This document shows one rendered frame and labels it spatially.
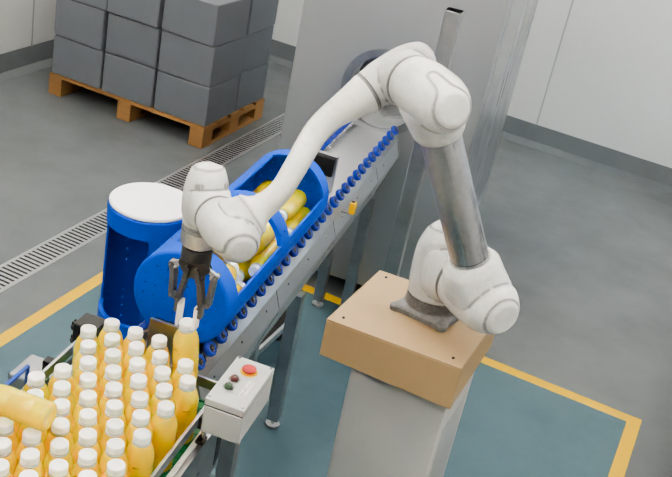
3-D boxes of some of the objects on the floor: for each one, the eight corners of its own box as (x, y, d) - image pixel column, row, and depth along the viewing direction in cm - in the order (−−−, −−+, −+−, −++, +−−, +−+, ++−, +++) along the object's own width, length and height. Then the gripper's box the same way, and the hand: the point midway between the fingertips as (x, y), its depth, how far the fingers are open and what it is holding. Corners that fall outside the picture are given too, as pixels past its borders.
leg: (351, 312, 494) (377, 199, 466) (347, 318, 489) (373, 203, 461) (340, 309, 495) (365, 195, 468) (336, 314, 490) (361, 200, 462)
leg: (281, 423, 408) (307, 291, 380) (276, 431, 403) (302, 298, 375) (268, 418, 409) (293, 287, 382) (263, 426, 404) (288, 293, 376)
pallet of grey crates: (261, 117, 704) (289, -53, 651) (201, 149, 636) (226, -39, 584) (119, 67, 740) (135, -98, 688) (48, 92, 673) (59, -89, 620)
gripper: (236, 248, 244) (222, 329, 254) (173, 228, 247) (162, 309, 258) (223, 261, 237) (210, 344, 248) (159, 240, 241) (149, 322, 251)
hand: (188, 315), depth 251 cm, fingers closed on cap, 4 cm apart
